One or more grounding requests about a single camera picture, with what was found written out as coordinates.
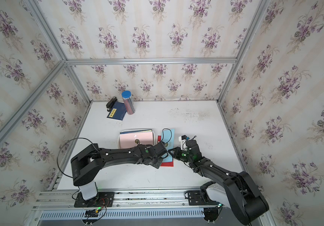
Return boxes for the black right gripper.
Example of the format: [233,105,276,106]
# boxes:
[167,147,193,164]

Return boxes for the light blue envelope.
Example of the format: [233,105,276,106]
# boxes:
[161,129,175,163]

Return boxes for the light green envelope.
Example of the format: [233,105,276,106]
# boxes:
[120,129,153,135]

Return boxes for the white plastic storage box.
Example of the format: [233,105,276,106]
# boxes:
[118,128,155,150]

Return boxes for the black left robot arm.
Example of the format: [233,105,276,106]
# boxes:
[71,142,168,201]

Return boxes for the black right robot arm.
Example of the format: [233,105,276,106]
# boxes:
[168,139,269,226]

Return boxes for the dark blue book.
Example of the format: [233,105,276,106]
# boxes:
[107,102,127,121]

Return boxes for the blue-lidded pencil tube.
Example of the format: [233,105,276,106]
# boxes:
[121,90,135,115]

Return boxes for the black stapler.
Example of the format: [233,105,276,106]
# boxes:
[106,97,118,112]

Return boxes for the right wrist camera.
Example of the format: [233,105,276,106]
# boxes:
[179,135,190,151]

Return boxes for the black left camera cable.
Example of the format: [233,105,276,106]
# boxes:
[160,128,173,144]

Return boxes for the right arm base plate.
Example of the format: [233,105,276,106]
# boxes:
[184,190,220,206]

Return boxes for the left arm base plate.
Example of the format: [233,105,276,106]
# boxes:
[74,192,115,208]

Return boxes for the aluminium mounting rail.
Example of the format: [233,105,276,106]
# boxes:
[32,187,199,211]

